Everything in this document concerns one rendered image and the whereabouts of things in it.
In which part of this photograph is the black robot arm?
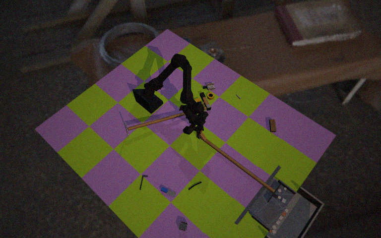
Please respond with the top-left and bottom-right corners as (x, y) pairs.
(141, 54), (206, 126)

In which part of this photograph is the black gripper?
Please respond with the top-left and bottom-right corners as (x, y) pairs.
(183, 112), (208, 135)

